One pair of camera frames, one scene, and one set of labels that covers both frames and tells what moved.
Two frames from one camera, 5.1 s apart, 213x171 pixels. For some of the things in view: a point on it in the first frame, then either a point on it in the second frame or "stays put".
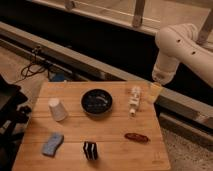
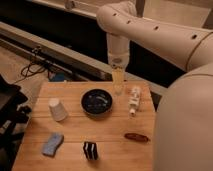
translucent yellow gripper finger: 154,91 to 118,80
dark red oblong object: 137,137 stays put
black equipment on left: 13,116 stays put
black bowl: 96,101 stays put
